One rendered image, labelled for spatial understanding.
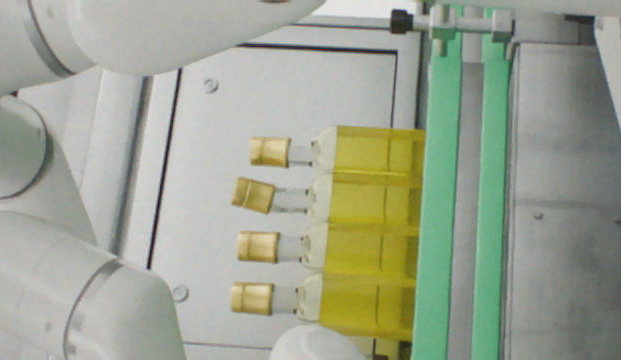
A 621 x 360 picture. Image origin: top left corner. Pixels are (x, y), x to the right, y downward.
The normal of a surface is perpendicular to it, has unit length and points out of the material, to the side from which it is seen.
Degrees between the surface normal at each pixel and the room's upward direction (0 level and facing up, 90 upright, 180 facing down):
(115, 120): 90
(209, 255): 90
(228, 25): 102
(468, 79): 90
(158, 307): 160
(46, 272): 88
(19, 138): 168
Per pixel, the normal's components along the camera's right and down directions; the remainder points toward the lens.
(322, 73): -0.06, -0.42
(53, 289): -0.20, -0.25
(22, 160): 0.87, 0.40
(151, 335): 0.88, 0.08
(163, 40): 0.04, 0.56
